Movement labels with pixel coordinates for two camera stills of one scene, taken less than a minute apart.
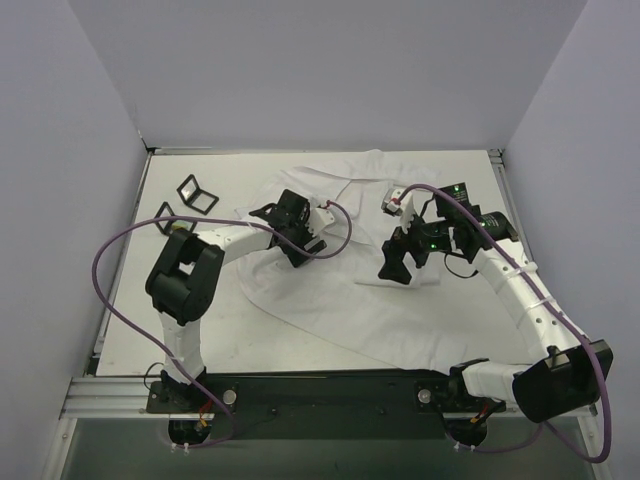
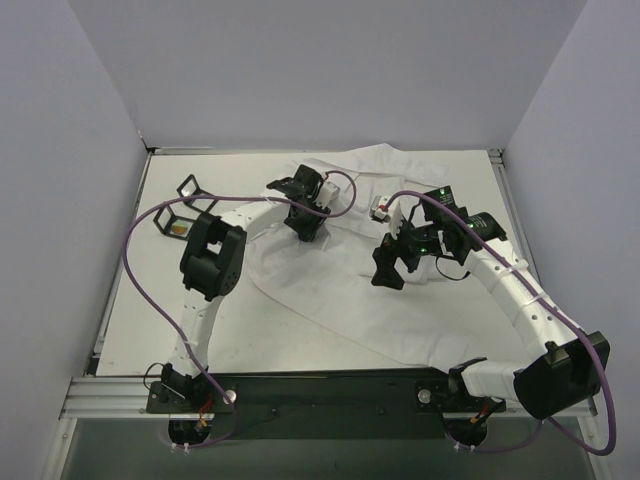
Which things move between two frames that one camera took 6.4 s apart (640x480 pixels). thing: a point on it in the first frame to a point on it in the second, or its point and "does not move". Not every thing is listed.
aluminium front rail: [109, 398] does not move
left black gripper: [293, 240] to [302, 216]
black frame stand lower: [169, 223] does not move
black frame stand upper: [196, 198] does not move
